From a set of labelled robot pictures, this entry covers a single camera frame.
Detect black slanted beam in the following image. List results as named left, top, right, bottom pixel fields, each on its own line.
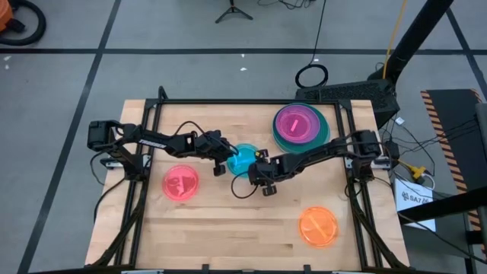
left=397, top=185, right=487, bottom=226

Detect white paper sign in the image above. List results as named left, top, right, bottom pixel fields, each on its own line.
left=394, top=177, right=438, bottom=233

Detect large teal plastic plate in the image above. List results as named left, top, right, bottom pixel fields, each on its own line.
left=272, top=102, right=331, bottom=155

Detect black tripod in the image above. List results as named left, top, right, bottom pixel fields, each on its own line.
left=215, top=0, right=254, bottom=24

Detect small translucent orange plate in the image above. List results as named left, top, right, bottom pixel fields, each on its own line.
left=298, top=205, right=340, bottom=249

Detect yellow hanging cable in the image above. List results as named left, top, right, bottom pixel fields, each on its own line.
left=382, top=0, right=410, bottom=80

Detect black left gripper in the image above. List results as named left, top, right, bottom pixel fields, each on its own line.
left=189, top=129, right=240, bottom=177

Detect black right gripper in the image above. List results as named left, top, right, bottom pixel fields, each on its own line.
left=247, top=148, right=285, bottom=197

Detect black vacuum hose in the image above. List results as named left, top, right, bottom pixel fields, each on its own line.
left=0, top=0, right=47, bottom=46

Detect coiled black cable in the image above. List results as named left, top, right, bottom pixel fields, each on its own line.
left=294, top=63, right=329, bottom=90

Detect large purple plastic plate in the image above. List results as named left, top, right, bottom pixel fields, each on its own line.
left=274, top=104, right=322, bottom=145

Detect black hanging cable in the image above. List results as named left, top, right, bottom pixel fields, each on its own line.
left=310, top=0, right=328, bottom=65

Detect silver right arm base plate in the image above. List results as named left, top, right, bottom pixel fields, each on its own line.
left=344, top=157, right=392, bottom=170

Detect black mat hazard stripes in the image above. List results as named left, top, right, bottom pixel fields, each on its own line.
left=420, top=88, right=487, bottom=263

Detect tangled black floor cables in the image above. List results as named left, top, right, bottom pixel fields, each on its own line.
left=257, top=0, right=317, bottom=11

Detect black stand post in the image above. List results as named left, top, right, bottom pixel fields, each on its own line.
left=368, top=0, right=456, bottom=83

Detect black metal table frame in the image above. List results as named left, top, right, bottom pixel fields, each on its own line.
left=86, top=85, right=410, bottom=274

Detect cyan bowl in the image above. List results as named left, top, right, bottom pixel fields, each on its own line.
left=227, top=143, right=260, bottom=179

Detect black left arm floor cable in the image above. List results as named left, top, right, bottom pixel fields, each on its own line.
left=89, top=151, right=129, bottom=225

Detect grey vertical post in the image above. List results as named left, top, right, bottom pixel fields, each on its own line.
left=475, top=102, right=487, bottom=274

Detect orange vacuum cleaner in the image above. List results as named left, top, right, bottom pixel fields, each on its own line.
left=0, top=0, right=15, bottom=32

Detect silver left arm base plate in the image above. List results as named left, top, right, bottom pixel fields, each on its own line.
left=100, top=158, right=129, bottom=170

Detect black power adapter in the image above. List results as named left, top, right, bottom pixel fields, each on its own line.
left=384, top=140, right=401, bottom=160

